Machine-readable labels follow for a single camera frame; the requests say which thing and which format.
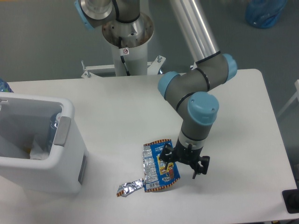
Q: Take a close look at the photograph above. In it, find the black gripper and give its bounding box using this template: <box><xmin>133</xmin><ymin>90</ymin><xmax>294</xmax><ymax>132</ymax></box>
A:
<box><xmin>159</xmin><ymin>138</ymin><xmax>210</xmax><ymax>179</ymax></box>

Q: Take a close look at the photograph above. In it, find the crushed clear plastic bottle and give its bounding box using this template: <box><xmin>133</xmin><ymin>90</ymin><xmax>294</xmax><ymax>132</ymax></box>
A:
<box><xmin>46</xmin><ymin>112</ymin><xmax>61</xmax><ymax>152</ymax></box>

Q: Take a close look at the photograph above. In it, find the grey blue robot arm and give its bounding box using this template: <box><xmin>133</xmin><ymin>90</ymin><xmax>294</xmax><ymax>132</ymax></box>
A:
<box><xmin>74</xmin><ymin>0</ymin><xmax>237</xmax><ymax>175</ymax></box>

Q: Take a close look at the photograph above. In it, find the white crumpled paper trash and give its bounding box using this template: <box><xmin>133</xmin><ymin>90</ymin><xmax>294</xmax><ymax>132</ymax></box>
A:
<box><xmin>23</xmin><ymin>138</ymin><xmax>49</xmax><ymax>160</ymax></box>

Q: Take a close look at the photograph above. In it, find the white plastic trash can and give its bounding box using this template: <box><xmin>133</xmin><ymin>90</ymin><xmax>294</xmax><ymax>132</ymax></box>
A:
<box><xmin>0</xmin><ymin>92</ymin><xmax>88</xmax><ymax>193</ymax></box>

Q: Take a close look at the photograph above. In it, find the blue bottle behind trash can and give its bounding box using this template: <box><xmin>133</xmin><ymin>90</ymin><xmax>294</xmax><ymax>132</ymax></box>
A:
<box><xmin>0</xmin><ymin>78</ymin><xmax>14</xmax><ymax>92</ymax></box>

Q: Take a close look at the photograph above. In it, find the blue snack wrapper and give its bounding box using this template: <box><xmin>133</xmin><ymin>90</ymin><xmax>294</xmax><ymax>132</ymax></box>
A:
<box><xmin>116</xmin><ymin>139</ymin><xmax>180</xmax><ymax>197</ymax></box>

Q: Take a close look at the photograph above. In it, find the black device at table edge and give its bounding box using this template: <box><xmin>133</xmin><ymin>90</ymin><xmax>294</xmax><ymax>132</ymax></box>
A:
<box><xmin>282</xmin><ymin>189</ymin><xmax>299</xmax><ymax>214</ymax></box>

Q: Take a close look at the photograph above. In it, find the white furniture leg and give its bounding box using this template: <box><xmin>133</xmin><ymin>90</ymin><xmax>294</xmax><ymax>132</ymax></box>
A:
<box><xmin>277</xmin><ymin>79</ymin><xmax>299</xmax><ymax>119</ymax></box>

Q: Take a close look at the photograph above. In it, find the blue plastic bag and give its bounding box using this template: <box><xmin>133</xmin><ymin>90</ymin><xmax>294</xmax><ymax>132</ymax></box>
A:
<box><xmin>245</xmin><ymin>0</ymin><xmax>288</xmax><ymax>28</ymax></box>

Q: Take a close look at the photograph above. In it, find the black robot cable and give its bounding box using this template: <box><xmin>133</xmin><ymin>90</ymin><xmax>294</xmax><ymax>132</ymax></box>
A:
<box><xmin>111</xmin><ymin>0</ymin><xmax>131</xmax><ymax>77</ymax></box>

